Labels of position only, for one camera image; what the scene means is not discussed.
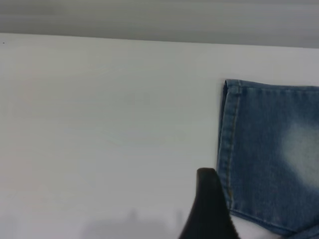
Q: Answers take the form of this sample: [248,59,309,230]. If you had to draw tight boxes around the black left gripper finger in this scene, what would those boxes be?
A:
[178,168,240,239]

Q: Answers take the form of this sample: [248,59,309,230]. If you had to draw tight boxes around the blue denim pants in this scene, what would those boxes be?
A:
[216,79,319,239]

